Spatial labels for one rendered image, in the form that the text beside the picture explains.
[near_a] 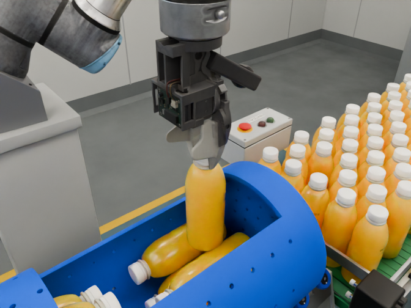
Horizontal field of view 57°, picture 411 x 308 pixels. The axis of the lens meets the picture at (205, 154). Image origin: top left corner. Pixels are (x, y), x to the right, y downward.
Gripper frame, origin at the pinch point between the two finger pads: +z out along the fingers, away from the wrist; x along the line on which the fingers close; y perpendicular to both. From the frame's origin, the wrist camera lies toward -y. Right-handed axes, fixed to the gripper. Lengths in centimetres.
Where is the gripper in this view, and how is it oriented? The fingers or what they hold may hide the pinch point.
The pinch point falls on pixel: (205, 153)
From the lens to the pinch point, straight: 61.6
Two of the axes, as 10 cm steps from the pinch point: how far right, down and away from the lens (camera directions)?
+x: 6.5, 4.4, -6.2
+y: -7.6, 3.6, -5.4
